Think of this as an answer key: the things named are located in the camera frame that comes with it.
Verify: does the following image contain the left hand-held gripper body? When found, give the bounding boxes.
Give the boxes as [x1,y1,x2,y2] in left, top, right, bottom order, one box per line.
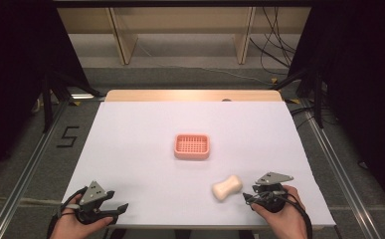
[75,180,119,225]

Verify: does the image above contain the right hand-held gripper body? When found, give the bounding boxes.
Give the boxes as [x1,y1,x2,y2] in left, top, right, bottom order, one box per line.
[252,171,294,214]

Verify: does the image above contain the cream soap bar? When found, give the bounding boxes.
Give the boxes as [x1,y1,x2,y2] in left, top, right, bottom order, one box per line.
[211,174,244,202]

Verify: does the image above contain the pink soap dish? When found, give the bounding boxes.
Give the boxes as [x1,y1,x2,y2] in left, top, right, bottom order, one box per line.
[173,132,211,161]

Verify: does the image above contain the person's right hand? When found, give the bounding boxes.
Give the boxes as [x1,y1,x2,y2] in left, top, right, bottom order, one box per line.
[251,184,309,239]

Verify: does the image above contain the person's left hand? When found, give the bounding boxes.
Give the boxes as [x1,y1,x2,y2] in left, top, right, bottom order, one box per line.
[49,194,114,239]

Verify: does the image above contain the white table sheet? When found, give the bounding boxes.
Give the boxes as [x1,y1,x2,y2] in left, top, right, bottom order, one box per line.
[62,101,337,229]

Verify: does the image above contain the black stand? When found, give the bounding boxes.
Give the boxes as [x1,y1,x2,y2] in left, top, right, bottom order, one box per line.
[40,70,102,134]
[270,66,329,129]

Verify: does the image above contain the wooden table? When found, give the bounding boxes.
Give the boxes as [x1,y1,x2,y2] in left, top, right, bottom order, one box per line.
[103,89,285,103]

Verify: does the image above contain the black curtain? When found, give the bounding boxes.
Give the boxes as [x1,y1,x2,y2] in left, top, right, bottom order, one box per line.
[287,0,385,213]
[0,0,91,187]

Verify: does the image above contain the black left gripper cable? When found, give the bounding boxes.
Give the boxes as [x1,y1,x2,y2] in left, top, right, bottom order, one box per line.
[46,186,89,239]

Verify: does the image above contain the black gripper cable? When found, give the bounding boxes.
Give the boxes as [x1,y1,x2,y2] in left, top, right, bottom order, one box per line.
[46,186,89,239]
[278,190,314,239]

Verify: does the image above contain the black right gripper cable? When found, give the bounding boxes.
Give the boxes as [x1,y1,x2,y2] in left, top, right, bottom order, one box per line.
[278,190,314,239]

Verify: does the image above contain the aluminium floor rail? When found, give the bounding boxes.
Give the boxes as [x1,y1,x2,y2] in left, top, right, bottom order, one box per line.
[0,97,96,239]
[299,99,384,239]

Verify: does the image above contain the black floor cables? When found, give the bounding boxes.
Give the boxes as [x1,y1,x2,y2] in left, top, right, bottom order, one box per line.
[249,6,297,77]

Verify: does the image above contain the beige wooden shelf frame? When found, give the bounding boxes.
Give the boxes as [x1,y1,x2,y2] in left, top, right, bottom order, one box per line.
[56,6,312,67]

